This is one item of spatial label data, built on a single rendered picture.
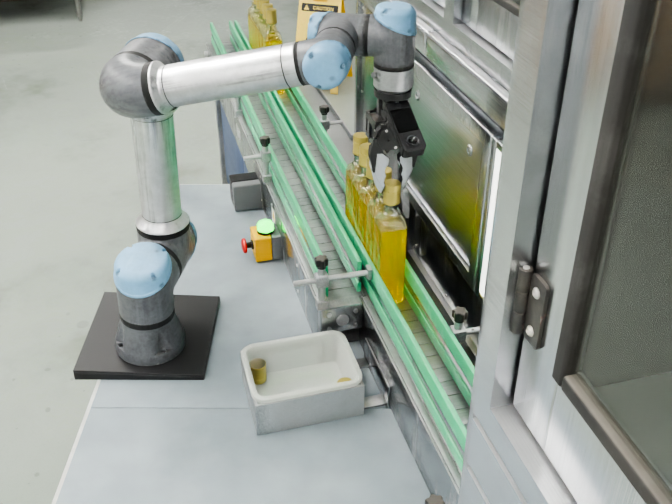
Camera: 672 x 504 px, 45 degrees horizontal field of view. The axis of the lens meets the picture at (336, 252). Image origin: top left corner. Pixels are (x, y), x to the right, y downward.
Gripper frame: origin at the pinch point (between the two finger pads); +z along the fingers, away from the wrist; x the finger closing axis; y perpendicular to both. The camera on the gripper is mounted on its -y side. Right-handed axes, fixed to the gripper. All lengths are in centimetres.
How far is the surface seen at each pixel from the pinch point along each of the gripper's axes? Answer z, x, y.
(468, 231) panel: 6.7, -12.7, -9.9
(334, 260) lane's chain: 27.2, 7.0, 17.1
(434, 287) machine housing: 35.5, -16.3, 11.3
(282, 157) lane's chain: 27, 6, 73
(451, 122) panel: -11.2, -12.9, 2.6
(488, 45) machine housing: -28.0, -16.7, -2.2
